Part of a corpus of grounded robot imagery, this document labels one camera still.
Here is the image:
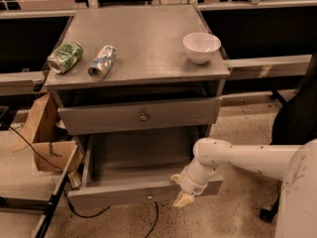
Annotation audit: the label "small bottle on floor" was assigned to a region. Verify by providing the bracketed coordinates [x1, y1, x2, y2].
[68, 171, 81, 188]

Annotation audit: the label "black floor cable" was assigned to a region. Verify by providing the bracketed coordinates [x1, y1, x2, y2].
[8, 125, 159, 238]

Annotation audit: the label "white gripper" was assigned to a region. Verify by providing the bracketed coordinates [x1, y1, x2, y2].
[170, 159, 217, 207]

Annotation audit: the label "grey metal frame rail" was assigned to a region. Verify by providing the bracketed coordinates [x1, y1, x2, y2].
[0, 145, 78, 238]

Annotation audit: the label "black office chair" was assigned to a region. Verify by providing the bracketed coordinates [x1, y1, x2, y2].
[259, 52, 317, 224]

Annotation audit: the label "green crushed soda can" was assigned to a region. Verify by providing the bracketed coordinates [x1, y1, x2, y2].
[48, 42, 83, 74]

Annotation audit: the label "grey top drawer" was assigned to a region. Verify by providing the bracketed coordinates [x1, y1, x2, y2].
[58, 97, 222, 135]

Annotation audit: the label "grey drawer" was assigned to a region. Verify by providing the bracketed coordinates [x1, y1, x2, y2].
[66, 126, 224, 208]
[58, 97, 222, 135]

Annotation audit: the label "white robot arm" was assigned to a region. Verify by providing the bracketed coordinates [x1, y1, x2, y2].
[171, 138, 317, 238]

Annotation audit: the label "brown cardboard box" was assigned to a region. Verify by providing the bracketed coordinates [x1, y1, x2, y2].
[11, 93, 76, 172]

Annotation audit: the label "white ceramic bowl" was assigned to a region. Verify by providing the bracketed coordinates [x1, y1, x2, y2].
[182, 32, 221, 64]

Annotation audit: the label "grey wooden drawer cabinet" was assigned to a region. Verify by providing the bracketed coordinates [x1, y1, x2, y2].
[44, 4, 231, 188]

